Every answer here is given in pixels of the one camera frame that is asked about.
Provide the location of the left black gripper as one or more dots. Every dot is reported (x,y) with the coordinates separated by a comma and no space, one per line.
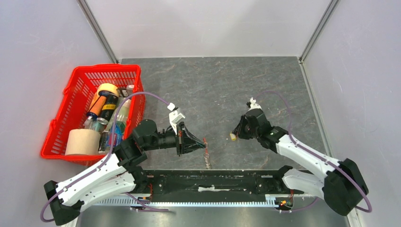
(188,146)

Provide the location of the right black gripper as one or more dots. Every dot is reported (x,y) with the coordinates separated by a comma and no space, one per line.
(238,131)

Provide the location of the yellow tagged keys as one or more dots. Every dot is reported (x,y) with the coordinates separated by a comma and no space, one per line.
(233,137)

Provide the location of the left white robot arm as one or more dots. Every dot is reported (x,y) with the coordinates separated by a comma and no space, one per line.
(118,172)

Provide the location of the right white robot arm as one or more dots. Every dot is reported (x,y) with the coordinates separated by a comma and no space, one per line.
(339,183)

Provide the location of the blue snack packet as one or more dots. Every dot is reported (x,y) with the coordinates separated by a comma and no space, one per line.
(108,138)

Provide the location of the clear plastic bottle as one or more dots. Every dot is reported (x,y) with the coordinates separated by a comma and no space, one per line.
(122,116)

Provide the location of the black and yellow can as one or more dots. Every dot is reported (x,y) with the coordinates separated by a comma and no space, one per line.
(108,108)

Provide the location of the silver drink can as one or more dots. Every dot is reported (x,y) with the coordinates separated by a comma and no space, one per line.
(99,125)

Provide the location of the yellow tape roll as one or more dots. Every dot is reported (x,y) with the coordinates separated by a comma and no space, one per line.
(108,87)

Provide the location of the orange and blue bottle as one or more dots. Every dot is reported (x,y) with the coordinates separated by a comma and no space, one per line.
(96,106)

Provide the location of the beige paper roll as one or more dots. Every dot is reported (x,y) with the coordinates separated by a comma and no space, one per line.
(83,142)

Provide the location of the red plastic basket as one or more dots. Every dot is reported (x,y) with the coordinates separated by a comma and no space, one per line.
(77,96)

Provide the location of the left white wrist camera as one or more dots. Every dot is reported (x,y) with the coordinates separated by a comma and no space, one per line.
(175,116)

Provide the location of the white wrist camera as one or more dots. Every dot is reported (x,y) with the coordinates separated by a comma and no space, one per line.
(252,104)
(175,116)

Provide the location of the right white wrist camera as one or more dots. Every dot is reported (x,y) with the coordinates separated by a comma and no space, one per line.
(252,104)

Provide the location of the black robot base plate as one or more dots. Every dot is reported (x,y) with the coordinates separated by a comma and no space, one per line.
(211,185)

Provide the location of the right aluminium corner post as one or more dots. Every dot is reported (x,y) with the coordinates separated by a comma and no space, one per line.
(318,30)

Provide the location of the aluminium corner post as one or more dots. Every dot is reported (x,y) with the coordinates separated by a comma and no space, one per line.
(318,30)
(97,30)

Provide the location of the left aluminium corner post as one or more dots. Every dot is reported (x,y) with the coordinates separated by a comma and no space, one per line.
(97,30)

